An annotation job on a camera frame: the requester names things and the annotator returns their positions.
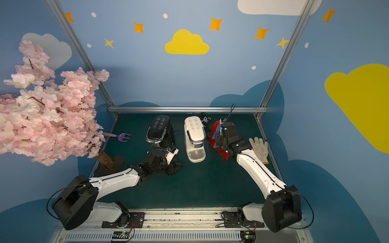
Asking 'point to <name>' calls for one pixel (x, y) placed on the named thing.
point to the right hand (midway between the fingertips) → (224, 132)
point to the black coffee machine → (160, 133)
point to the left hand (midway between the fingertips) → (180, 161)
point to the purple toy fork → (120, 136)
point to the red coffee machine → (212, 142)
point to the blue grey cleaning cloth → (218, 130)
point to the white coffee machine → (195, 136)
